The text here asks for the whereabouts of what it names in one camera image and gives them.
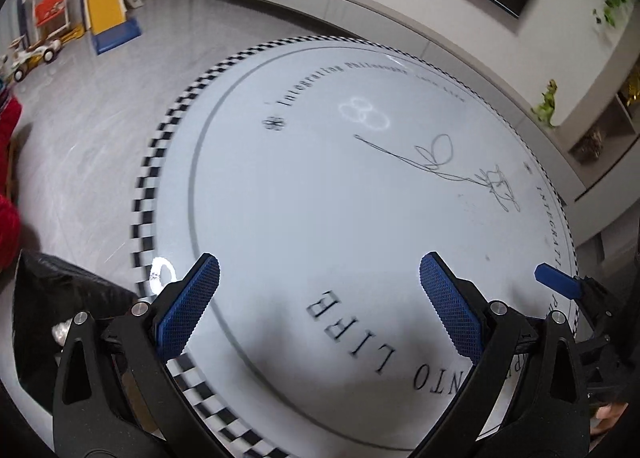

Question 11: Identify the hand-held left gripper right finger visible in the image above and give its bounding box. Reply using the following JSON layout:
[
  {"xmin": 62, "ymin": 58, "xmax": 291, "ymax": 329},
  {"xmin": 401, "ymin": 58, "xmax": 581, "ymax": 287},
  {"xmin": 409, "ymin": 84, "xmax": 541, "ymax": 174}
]
[{"xmin": 419, "ymin": 252, "xmax": 593, "ymax": 458}]

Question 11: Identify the green toy dinosaur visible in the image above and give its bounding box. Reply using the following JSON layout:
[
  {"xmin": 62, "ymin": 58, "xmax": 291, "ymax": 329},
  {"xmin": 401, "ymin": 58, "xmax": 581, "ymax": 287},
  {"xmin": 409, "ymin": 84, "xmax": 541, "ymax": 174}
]
[{"xmin": 531, "ymin": 79, "xmax": 560, "ymax": 128}]

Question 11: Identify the person's right hand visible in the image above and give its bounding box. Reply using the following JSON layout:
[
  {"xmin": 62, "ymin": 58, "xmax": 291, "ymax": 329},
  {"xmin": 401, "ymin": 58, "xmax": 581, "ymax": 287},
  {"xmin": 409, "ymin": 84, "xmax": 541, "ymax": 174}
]
[{"xmin": 591, "ymin": 400, "xmax": 630, "ymax": 439}]

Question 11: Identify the white shelf unit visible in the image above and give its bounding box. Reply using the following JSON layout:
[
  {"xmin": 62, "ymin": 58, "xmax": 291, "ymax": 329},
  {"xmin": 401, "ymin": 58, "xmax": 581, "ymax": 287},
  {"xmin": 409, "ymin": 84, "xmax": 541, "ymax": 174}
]
[{"xmin": 560, "ymin": 73, "xmax": 640, "ymax": 205}]

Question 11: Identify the wooden frame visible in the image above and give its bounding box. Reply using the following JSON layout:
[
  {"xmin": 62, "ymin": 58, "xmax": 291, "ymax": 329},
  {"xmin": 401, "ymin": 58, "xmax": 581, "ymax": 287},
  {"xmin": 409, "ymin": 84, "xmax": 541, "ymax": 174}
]
[{"xmin": 7, "ymin": 137, "xmax": 22, "ymax": 205}]

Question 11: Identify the dried plant ornament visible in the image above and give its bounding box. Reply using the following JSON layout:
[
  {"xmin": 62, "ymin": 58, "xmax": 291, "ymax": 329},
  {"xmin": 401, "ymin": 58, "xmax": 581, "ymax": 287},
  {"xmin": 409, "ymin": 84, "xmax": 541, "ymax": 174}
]
[{"xmin": 574, "ymin": 126, "xmax": 607, "ymax": 160}]

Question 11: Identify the yellow and blue toy slide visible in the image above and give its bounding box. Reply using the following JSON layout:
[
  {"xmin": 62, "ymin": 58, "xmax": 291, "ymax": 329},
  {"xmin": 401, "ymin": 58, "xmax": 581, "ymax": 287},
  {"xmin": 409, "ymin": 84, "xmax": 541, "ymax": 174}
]
[{"xmin": 80, "ymin": 0, "xmax": 144, "ymax": 55}]

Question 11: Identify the black trash bag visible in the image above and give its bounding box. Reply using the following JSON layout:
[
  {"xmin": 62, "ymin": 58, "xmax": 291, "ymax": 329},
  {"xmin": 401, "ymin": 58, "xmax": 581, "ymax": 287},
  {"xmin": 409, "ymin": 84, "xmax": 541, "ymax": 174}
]
[{"xmin": 12, "ymin": 252, "xmax": 144, "ymax": 420}]

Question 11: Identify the white toy car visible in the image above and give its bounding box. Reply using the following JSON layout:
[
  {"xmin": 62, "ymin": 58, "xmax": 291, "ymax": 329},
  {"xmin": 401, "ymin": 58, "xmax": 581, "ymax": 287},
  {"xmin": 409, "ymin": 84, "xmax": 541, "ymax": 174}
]
[{"xmin": 6, "ymin": 35, "xmax": 64, "ymax": 85}]

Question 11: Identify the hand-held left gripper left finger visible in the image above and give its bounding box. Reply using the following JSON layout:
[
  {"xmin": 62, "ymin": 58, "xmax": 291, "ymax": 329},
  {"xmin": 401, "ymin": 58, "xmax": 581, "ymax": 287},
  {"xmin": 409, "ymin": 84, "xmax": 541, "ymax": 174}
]
[{"xmin": 52, "ymin": 253, "xmax": 236, "ymax": 458}]

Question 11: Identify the gold ornament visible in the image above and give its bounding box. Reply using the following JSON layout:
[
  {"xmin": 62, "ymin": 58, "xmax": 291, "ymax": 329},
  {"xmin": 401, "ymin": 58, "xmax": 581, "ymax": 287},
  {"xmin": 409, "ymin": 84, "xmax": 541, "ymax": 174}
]
[{"xmin": 620, "ymin": 73, "xmax": 640, "ymax": 107}]

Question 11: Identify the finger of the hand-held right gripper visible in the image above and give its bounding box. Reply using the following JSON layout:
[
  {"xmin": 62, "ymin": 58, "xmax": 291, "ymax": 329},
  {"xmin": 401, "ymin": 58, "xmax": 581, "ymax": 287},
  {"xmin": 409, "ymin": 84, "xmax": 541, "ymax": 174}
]
[{"xmin": 534, "ymin": 263, "xmax": 608, "ymax": 310}]

